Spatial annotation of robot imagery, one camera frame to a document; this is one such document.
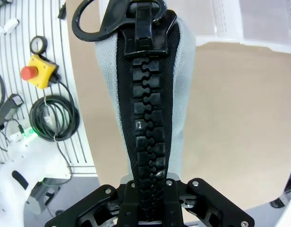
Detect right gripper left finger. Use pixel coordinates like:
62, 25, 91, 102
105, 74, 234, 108
44, 181, 143, 227

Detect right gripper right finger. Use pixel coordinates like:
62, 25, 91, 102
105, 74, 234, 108
162, 179, 255, 227

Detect grey pencil case black zipper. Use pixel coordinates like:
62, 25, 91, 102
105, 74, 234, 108
71, 0, 196, 224

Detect white box with green light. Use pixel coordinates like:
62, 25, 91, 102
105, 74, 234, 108
8, 127, 40, 142

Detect black grey handheld pendant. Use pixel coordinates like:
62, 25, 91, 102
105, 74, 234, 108
0, 93, 25, 131

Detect yellow emergency stop red button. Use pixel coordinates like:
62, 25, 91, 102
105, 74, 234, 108
20, 54, 60, 90

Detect slotted aluminium mounting plate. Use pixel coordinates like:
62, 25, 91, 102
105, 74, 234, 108
0, 0, 96, 178

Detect black tape roll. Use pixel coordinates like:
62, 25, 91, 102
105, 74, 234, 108
30, 35, 47, 55

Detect small black clip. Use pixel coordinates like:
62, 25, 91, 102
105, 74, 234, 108
58, 2, 67, 19

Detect white plastic piece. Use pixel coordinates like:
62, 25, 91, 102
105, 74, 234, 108
0, 18, 20, 36

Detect coiled black cable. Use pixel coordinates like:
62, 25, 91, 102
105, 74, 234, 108
29, 77, 81, 177

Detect black cable loop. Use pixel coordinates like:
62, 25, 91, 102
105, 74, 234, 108
0, 70, 6, 113

